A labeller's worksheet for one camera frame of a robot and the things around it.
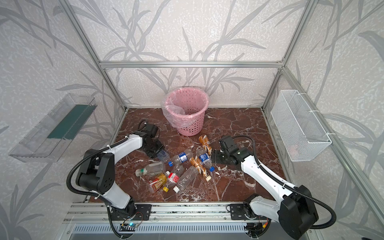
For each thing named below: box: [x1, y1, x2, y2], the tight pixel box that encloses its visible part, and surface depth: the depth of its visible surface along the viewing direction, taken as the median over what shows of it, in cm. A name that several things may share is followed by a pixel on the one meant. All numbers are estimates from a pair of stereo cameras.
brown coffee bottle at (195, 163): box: [189, 157, 212, 182], surface depth 86 cm
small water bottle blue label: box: [196, 146, 215, 172], surface depth 91 cm
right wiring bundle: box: [244, 215, 268, 239], surface depth 72 cm
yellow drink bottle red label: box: [146, 172, 169, 193], surface depth 80 cm
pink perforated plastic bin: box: [164, 87, 209, 136], surface depth 98 cm
